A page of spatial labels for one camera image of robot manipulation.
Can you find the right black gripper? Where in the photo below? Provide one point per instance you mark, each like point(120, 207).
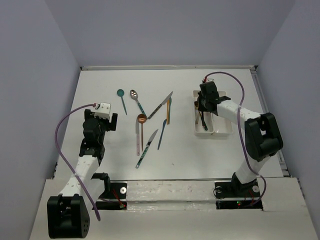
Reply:
point(201, 107)

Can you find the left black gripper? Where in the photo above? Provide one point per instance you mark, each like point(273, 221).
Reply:
point(109, 126)

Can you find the gold spoon teal handle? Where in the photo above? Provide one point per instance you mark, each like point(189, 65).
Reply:
point(196, 106)

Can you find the black spoon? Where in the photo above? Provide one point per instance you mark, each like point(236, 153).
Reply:
point(202, 119)

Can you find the teal plastic spoon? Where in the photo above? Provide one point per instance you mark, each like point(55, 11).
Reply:
point(121, 93)

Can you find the beige plastic spoon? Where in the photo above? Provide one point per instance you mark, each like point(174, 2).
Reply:
point(197, 117)

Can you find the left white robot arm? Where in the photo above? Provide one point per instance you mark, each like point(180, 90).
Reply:
point(68, 212)

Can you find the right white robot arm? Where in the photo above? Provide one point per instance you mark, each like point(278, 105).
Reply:
point(262, 137)

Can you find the white two-compartment container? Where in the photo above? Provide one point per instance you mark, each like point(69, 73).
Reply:
point(217, 126)

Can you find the copper spoon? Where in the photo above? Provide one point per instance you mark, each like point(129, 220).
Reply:
point(142, 118)

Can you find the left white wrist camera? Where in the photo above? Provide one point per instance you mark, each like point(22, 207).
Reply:
point(102, 110)

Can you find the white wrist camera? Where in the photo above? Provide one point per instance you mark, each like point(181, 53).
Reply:
point(102, 110)
point(208, 80)

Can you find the silver knife pink handle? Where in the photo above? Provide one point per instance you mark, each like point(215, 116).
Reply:
point(137, 132)

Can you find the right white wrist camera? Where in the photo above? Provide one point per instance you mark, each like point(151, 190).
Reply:
point(208, 80)

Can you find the silver knife dark handle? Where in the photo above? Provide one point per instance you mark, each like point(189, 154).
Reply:
point(160, 105)

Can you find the silver spoon teal handle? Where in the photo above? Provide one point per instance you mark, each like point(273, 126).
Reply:
point(134, 96)

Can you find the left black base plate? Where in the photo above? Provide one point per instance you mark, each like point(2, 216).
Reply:
point(115, 199)

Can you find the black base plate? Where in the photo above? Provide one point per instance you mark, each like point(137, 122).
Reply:
point(115, 199)
point(244, 197)

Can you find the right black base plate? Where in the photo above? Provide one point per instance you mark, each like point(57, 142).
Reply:
point(244, 197)

